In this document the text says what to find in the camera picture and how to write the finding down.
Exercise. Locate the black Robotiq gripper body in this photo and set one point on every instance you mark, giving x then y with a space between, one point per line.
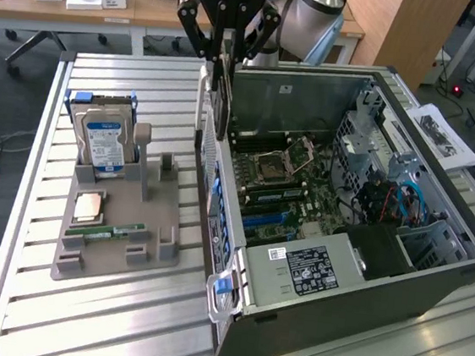
232 3

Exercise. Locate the green expansion card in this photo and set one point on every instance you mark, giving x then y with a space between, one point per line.
225 113

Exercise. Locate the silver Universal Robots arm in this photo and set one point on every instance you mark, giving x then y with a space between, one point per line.
310 15

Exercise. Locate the metal socket cover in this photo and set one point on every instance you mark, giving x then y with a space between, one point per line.
300 150

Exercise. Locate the CPU socket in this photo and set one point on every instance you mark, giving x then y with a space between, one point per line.
270 166

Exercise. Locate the wooden cabinet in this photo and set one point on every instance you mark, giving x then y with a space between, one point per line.
405 34

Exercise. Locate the hard disk in blue caddy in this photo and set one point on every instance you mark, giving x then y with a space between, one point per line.
102 147

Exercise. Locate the perforated metal drive cage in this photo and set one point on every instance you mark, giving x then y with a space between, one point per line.
363 157

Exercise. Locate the black wheeled desk leg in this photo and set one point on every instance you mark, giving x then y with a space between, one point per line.
30 43

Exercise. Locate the long wooden desk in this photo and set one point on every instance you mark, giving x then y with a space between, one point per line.
25 11

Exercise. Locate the blue expansion slot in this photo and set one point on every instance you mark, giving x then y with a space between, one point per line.
265 219

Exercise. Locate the copper-topped CPU chip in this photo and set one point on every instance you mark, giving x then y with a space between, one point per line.
87 208

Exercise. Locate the printed paper manual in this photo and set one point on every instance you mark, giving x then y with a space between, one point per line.
449 141

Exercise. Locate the green RAM stick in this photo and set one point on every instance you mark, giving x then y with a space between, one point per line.
106 230

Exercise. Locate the grey power supply unit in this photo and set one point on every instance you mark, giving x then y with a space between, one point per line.
269 283

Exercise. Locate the grey plastic parts rack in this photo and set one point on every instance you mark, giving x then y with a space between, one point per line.
105 266

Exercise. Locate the blue case latch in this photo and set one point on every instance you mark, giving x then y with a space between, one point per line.
221 291

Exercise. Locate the open grey PC case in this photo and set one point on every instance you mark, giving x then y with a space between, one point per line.
332 324

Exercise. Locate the switch with red light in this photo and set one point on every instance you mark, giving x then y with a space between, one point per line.
457 90

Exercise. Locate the silver disk bay bracket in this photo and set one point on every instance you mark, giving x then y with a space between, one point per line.
438 246

